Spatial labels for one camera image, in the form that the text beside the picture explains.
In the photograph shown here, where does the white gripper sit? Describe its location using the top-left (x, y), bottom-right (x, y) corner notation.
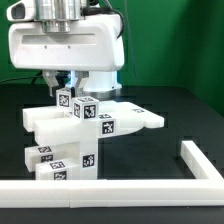
top-left (7, 0), bottom-right (124, 97)

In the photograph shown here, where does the white chair backrest part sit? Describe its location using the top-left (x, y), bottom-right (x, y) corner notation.
top-left (23, 101), bottom-right (164, 146)

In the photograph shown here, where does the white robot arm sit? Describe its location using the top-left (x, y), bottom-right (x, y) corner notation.
top-left (7, 0), bottom-right (124, 99)

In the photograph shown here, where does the white U-shaped obstacle fence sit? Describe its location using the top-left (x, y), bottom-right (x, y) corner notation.
top-left (0, 141), bottom-right (224, 208)

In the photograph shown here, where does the black cable on table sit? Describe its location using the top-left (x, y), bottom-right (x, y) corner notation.
top-left (0, 75), bottom-right (44, 86)

